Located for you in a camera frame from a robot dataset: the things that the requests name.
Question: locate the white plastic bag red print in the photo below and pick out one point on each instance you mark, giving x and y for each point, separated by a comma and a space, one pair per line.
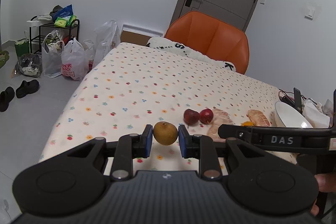
74, 61

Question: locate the black shoe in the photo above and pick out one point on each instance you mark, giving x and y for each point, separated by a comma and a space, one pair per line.
27, 87
6, 97

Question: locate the black shoe far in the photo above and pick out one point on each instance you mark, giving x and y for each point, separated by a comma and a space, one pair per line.
6, 97

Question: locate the small yellow citrus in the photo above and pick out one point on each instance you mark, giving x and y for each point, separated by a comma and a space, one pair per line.
247, 123

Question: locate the dark transparent bag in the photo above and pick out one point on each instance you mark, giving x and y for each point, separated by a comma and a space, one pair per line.
29, 65

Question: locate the black shoe near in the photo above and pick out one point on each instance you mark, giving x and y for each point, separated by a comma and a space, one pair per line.
27, 87

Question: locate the white light switch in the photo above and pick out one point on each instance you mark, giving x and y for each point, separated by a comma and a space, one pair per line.
310, 12

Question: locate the green slipper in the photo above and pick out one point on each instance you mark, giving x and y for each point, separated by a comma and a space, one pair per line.
4, 57

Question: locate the white ceramic bowl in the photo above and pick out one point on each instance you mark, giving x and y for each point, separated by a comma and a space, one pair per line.
286, 116

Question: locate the white fluffy cushion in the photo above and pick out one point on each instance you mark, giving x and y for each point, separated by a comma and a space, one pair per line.
160, 43

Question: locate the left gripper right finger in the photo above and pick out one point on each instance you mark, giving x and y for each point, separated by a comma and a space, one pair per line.
205, 150

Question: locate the black metal shelf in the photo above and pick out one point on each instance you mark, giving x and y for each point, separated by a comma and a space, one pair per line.
39, 31

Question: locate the orange chair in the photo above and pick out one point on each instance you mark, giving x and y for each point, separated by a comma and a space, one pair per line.
211, 37

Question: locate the green bag on floor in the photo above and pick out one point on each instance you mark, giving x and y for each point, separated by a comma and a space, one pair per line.
21, 47

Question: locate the green package on shelf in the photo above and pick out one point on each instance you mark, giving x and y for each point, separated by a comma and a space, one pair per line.
64, 21

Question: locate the translucent bag with groceries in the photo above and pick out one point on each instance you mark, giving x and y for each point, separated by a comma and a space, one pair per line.
52, 47

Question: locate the small peeled pomelo segment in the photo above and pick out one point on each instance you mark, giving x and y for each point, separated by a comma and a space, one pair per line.
258, 118

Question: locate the brown round fruit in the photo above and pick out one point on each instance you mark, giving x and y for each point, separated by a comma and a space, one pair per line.
165, 133

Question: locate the floral tablecloth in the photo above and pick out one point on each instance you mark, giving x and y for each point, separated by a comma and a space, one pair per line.
135, 86

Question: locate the blue package on shelf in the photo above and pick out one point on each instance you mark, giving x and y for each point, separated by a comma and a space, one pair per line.
61, 12

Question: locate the clear plastic bag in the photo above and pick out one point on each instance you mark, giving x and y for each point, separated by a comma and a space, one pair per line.
107, 38

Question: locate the white tissue paper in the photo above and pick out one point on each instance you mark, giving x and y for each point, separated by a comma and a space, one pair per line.
316, 118

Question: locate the dark red fruit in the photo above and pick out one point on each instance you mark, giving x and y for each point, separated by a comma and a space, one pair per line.
191, 117

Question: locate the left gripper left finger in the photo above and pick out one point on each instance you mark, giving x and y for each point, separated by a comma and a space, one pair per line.
125, 150

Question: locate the large peeled pomelo piece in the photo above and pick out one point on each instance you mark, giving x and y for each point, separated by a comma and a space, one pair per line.
220, 117

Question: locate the right hand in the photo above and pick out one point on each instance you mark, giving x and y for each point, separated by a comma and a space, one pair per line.
326, 182

